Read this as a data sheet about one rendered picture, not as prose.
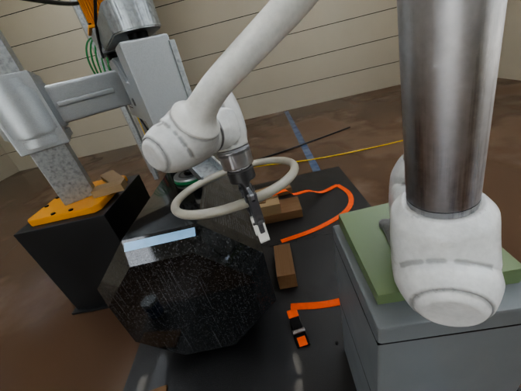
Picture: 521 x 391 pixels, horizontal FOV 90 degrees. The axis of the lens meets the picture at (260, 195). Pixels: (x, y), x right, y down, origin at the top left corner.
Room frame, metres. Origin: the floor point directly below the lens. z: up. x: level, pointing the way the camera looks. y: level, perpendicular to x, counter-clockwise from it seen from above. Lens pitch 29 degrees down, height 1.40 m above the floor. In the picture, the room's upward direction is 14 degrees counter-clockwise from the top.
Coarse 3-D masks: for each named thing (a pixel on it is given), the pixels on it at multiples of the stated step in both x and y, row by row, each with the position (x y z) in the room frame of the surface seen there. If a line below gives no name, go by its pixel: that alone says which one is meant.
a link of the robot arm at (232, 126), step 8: (232, 96) 0.68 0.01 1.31; (224, 104) 0.65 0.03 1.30; (232, 104) 0.66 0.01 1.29; (224, 112) 0.63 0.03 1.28; (232, 112) 0.64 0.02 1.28; (240, 112) 0.67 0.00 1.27; (224, 120) 0.62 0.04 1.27; (232, 120) 0.63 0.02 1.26; (240, 120) 0.66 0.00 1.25; (224, 128) 0.61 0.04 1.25; (232, 128) 0.63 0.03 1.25; (240, 128) 0.65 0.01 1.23; (224, 136) 0.60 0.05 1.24; (232, 136) 0.62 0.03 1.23; (240, 136) 0.65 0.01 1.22; (224, 144) 0.61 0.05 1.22; (232, 144) 0.63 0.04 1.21; (240, 144) 0.64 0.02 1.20; (216, 152) 0.67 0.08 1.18
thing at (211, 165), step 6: (204, 162) 1.24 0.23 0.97; (210, 162) 1.23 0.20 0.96; (216, 162) 1.15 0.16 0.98; (192, 168) 1.12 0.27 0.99; (198, 168) 1.19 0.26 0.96; (204, 168) 1.18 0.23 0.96; (210, 168) 1.17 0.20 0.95; (216, 168) 1.17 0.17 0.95; (222, 168) 1.11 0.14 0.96; (198, 174) 1.07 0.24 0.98; (204, 174) 1.14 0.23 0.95; (210, 174) 1.13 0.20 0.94
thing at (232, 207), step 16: (256, 160) 1.08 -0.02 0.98; (272, 160) 1.02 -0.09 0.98; (288, 160) 0.91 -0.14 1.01; (208, 176) 1.07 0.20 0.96; (288, 176) 0.73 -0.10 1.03; (272, 192) 0.67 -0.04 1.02; (176, 208) 0.76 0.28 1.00; (208, 208) 0.67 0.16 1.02; (224, 208) 0.64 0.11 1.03; (240, 208) 0.64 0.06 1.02
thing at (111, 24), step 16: (112, 0) 1.35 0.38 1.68; (128, 0) 1.35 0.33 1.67; (144, 0) 1.39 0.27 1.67; (112, 16) 1.36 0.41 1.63; (128, 16) 1.34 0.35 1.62; (144, 16) 1.37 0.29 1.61; (112, 32) 1.38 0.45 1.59; (128, 32) 1.38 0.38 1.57; (144, 32) 1.45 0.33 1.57; (112, 48) 1.83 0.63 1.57
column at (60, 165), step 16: (0, 32) 1.81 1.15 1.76; (0, 48) 1.69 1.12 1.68; (0, 64) 1.67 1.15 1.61; (16, 64) 1.70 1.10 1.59; (64, 144) 1.70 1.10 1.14; (48, 160) 1.64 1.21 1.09; (64, 160) 1.68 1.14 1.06; (48, 176) 1.62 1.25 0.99; (64, 176) 1.65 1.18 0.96; (80, 176) 1.69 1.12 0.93; (64, 192) 1.63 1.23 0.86; (80, 192) 1.66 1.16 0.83
